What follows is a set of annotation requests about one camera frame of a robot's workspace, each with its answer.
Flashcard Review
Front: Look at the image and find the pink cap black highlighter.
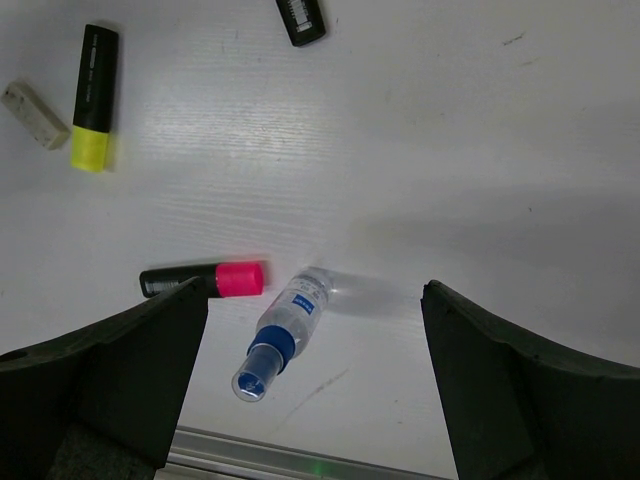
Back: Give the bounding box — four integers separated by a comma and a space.
139, 262, 265, 299

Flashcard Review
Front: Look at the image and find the clear glue bottle blue cap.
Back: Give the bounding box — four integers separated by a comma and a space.
231, 267, 334, 402

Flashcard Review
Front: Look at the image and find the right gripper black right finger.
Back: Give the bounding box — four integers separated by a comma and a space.
421, 280, 639, 479

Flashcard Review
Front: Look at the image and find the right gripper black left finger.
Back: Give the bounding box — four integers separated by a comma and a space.
1, 278, 208, 479

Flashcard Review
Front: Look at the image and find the aluminium rail frame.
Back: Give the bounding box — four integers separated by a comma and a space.
167, 427, 429, 479

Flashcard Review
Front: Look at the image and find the yellow cap black highlighter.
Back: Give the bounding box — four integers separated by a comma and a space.
71, 24, 120, 173

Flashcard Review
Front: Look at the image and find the white eraser block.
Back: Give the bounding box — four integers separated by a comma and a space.
1, 81, 70, 150

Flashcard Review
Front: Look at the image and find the blue cap black highlighter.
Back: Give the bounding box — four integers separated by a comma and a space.
276, 0, 326, 48

